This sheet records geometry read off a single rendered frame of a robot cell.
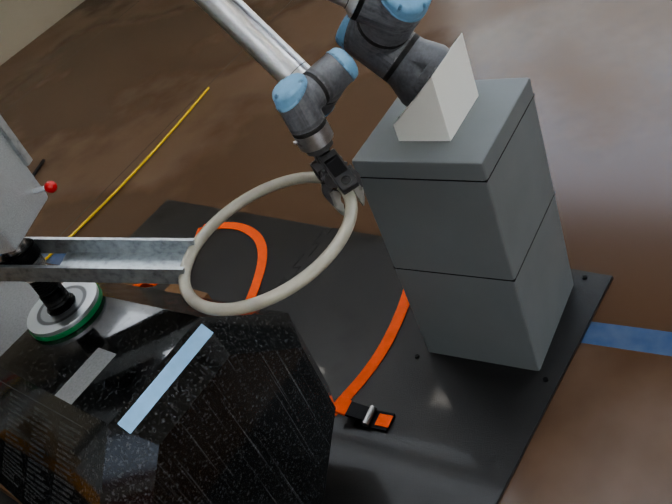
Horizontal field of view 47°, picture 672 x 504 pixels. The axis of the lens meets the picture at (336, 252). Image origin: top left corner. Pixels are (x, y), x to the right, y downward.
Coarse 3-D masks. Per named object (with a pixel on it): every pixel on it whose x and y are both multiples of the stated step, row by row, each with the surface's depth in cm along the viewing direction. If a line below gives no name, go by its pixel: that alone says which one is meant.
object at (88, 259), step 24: (48, 240) 201; (72, 240) 201; (96, 240) 200; (120, 240) 199; (144, 240) 198; (168, 240) 198; (192, 240) 197; (72, 264) 200; (96, 264) 199; (120, 264) 198; (144, 264) 198; (168, 264) 197
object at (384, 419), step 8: (344, 400) 255; (336, 408) 253; (344, 408) 253; (352, 408) 253; (360, 408) 252; (368, 408) 252; (376, 408) 252; (352, 416) 251; (360, 416) 250; (368, 416) 249; (376, 416) 251; (384, 416) 250; (392, 416) 248; (360, 424) 251; (368, 424) 248; (376, 424) 248; (384, 424) 247
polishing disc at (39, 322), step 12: (72, 288) 215; (84, 288) 213; (96, 288) 210; (84, 300) 208; (96, 300) 208; (36, 312) 212; (72, 312) 206; (84, 312) 204; (36, 324) 207; (48, 324) 205; (60, 324) 203; (72, 324) 203; (48, 336) 203
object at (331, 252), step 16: (288, 176) 202; (304, 176) 199; (256, 192) 205; (352, 192) 184; (224, 208) 204; (240, 208) 206; (352, 208) 178; (208, 224) 202; (352, 224) 175; (336, 240) 171; (192, 256) 195; (320, 256) 169; (336, 256) 171; (304, 272) 168; (320, 272) 169; (288, 288) 167; (192, 304) 179; (208, 304) 175; (224, 304) 172; (240, 304) 170; (256, 304) 168; (272, 304) 169
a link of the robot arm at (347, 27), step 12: (348, 24) 199; (336, 36) 204; (348, 36) 201; (360, 36) 197; (348, 48) 204; (360, 48) 201; (372, 48) 198; (384, 48) 197; (396, 48) 199; (360, 60) 206; (372, 60) 203; (384, 60) 201; (384, 72) 204
